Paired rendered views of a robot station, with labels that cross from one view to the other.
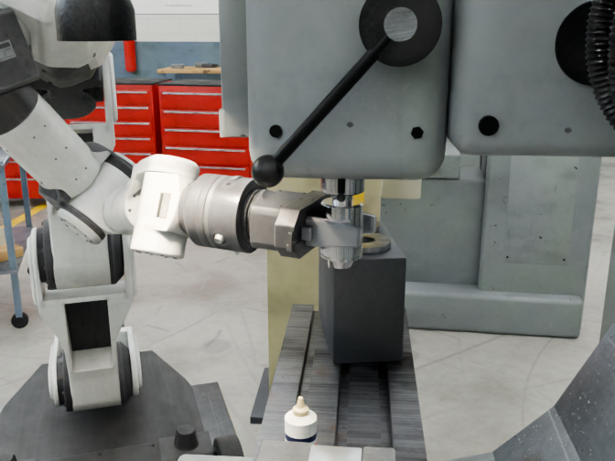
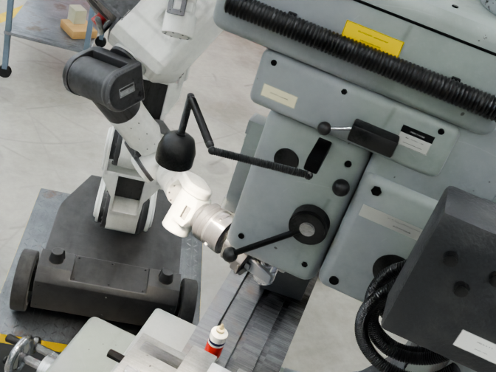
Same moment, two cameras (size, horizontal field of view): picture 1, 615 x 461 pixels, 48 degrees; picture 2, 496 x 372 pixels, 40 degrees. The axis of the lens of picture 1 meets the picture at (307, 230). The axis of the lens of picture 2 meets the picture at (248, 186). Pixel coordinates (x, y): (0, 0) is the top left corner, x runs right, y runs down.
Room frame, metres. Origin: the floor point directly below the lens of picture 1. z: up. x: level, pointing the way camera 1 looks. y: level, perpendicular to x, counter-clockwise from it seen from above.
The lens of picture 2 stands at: (-0.37, -0.03, 2.13)
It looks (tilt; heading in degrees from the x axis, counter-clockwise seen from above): 33 degrees down; 4
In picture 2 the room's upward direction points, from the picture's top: 19 degrees clockwise
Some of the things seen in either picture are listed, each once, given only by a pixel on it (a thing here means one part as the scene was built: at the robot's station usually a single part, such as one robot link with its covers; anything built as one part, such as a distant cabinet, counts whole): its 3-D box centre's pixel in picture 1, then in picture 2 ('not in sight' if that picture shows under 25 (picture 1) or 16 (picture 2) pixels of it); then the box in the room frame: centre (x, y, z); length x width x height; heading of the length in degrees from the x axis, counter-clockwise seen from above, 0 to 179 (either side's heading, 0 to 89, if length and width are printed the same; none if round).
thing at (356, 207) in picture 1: (342, 205); not in sight; (0.74, -0.04, 1.26); 0.05 x 0.05 x 0.01
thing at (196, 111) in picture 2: not in sight; (201, 124); (0.60, 0.15, 1.58); 0.17 x 0.01 x 0.01; 31
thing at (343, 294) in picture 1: (358, 284); (295, 243); (1.17, -0.09, 1.00); 0.22 x 0.12 x 0.20; 5
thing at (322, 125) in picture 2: not in sight; (357, 133); (0.60, -0.09, 1.66); 0.12 x 0.04 x 0.04; 85
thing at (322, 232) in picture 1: (330, 235); (258, 271); (0.71, -0.03, 1.24); 0.06 x 0.02 x 0.03; 67
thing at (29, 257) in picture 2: not in sight; (24, 279); (1.14, 0.67, 0.50); 0.20 x 0.05 x 0.20; 17
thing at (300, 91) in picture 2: not in sight; (363, 90); (0.74, -0.08, 1.68); 0.34 x 0.24 x 0.10; 85
